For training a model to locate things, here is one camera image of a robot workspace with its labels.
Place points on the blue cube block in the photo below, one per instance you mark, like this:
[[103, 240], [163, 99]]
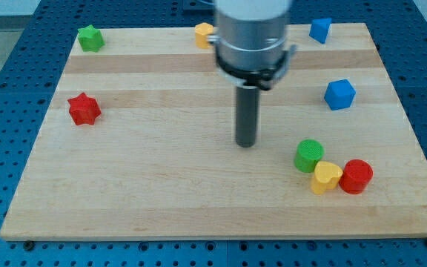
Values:
[[339, 94]]

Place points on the blue triangle block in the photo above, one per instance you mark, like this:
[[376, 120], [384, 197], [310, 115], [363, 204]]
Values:
[[319, 29]]

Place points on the green cylinder block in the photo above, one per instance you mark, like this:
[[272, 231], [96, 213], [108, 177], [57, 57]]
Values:
[[309, 152]]

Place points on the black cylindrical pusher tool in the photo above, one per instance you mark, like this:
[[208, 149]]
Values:
[[247, 111]]

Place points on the red cylinder block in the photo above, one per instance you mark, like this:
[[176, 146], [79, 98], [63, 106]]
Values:
[[357, 174]]

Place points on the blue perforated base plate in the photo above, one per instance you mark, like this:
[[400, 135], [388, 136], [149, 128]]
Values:
[[29, 77]]

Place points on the wooden board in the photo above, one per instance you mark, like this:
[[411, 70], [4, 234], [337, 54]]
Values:
[[161, 162]]

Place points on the green star block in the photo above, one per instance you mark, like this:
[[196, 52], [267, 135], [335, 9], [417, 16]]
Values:
[[90, 38]]

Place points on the yellow hexagon block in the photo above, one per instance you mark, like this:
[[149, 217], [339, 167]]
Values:
[[202, 32]]

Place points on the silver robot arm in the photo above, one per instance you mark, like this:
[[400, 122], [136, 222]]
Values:
[[249, 42]]

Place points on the red star block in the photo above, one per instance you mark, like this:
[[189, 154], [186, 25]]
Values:
[[84, 109]]

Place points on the yellow heart block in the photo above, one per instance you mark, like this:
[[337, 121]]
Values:
[[326, 176]]

